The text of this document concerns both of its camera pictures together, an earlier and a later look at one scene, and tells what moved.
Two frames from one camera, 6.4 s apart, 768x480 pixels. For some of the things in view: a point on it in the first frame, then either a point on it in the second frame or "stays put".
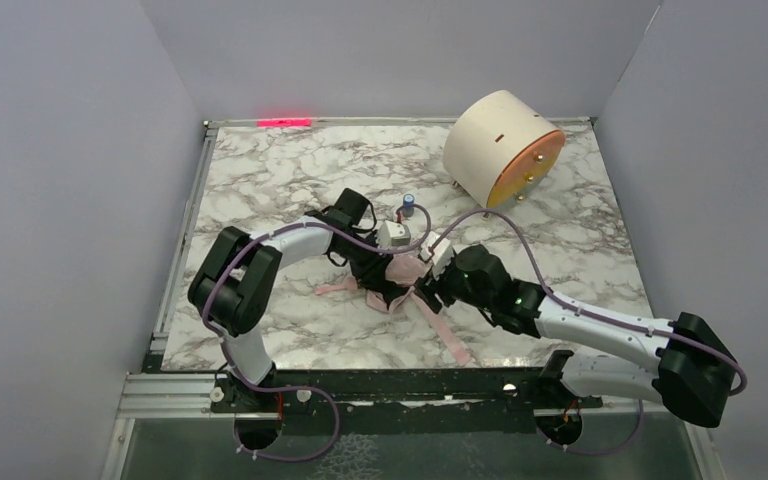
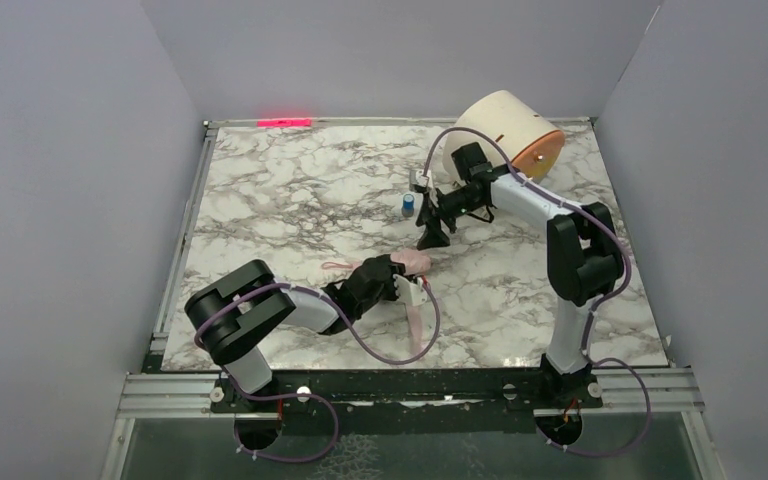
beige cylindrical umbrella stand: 499,150 stays put
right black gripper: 432,289 → 429,211
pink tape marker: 284,123 stays put
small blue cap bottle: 408,205 stays put
